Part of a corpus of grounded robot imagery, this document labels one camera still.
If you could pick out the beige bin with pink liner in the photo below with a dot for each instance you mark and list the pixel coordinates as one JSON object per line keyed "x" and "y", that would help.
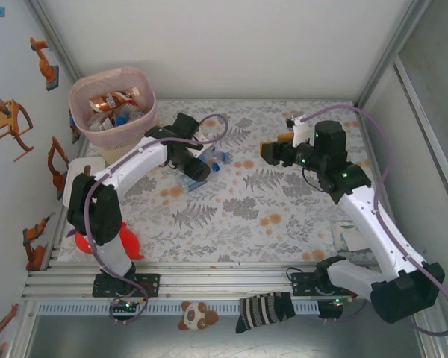
{"x": 112, "y": 139}

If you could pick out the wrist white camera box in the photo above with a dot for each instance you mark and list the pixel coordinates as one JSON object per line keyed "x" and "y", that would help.
{"x": 203, "y": 149}
{"x": 302, "y": 130}

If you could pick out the clear bottle light blue label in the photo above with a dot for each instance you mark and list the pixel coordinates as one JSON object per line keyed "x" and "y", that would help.
{"x": 192, "y": 184}

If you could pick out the orange wall model piece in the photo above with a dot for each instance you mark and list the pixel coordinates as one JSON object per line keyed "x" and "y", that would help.
{"x": 2, "y": 328}

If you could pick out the white green wipes pack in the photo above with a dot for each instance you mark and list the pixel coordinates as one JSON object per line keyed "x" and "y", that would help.
{"x": 345, "y": 235}

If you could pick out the black striped sock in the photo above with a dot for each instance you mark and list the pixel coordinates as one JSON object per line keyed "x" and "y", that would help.
{"x": 261, "y": 309}

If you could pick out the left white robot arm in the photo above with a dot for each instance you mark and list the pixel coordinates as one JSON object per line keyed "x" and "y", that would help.
{"x": 134, "y": 160}

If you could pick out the red shark plush toy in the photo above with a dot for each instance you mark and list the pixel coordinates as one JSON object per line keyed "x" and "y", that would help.
{"x": 132, "y": 242}

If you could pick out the aluminium frame post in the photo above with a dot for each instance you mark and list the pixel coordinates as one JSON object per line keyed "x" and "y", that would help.
{"x": 392, "y": 52}
{"x": 56, "y": 48}

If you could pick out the clear bottle with blue cap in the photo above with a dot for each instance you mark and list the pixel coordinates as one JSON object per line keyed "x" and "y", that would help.
{"x": 121, "y": 120}

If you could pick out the aluminium frame rail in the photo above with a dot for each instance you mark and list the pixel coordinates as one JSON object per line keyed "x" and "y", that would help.
{"x": 224, "y": 283}

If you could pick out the floral tablecloth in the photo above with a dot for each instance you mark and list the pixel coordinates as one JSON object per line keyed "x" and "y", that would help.
{"x": 209, "y": 250}

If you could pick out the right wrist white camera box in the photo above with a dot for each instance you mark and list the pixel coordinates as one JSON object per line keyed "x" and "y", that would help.
{"x": 302, "y": 130}

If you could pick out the brown white bear plush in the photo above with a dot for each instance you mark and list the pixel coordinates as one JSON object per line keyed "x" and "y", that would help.
{"x": 194, "y": 317}

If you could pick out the small circuit board green LED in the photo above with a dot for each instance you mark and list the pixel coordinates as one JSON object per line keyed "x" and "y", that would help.
{"x": 336, "y": 304}
{"x": 127, "y": 305}

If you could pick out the orange chair shaped wall model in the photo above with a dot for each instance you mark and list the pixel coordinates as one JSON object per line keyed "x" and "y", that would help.
{"x": 7, "y": 119}

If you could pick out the copper brown label bottle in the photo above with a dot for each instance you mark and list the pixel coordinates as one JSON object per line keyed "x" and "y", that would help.
{"x": 110, "y": 101}

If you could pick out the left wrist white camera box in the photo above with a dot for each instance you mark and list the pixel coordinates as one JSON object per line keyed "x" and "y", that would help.
{"x": 203, "y": 149}

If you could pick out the orange blue wall model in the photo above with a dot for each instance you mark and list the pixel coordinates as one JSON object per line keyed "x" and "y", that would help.
{"x": 74, "y": 130}

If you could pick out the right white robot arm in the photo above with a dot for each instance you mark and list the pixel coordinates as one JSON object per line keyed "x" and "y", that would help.
{"x": 373, "y": 227}

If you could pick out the white tissue box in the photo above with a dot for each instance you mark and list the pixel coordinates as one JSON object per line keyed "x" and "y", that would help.
{"x": 78, "y": 166}

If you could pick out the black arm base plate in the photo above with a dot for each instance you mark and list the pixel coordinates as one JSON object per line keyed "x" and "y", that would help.
{"x": 300, "y": 285}
{"x": 151, "y": 285}

